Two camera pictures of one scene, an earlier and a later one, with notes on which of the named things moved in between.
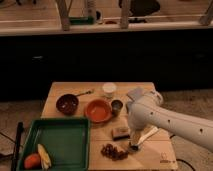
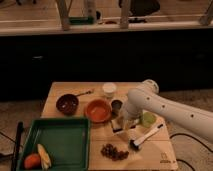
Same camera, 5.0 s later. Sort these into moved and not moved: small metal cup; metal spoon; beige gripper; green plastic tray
Moved: beige gripper
Not moved: small metal cup; metal spoon; green plastic tray
